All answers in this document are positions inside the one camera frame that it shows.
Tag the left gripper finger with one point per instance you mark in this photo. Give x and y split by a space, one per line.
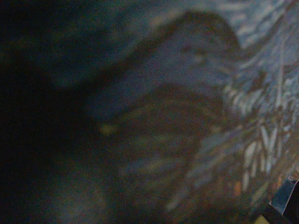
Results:
281 219

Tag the starry night tin box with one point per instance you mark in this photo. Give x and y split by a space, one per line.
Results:
187 93

